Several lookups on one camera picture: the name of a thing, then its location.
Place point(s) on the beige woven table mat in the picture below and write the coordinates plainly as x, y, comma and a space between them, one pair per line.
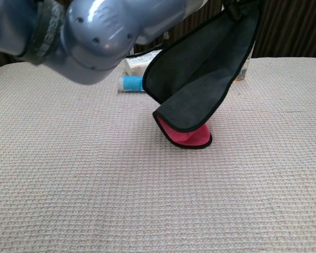
121, 171

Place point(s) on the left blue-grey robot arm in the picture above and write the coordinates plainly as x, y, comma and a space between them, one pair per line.
94, 39

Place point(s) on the amber tea bottle white cap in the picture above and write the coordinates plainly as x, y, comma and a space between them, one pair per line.
244, 71

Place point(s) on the small orange white carton box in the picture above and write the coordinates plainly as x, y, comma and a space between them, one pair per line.
137, 64

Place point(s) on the pink cloth with black trim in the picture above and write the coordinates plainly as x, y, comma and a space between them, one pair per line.
200, 79

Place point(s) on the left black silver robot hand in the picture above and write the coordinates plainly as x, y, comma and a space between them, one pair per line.
235, 10

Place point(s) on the plastic bag roll blue label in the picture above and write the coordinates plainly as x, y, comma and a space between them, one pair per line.
131, 83

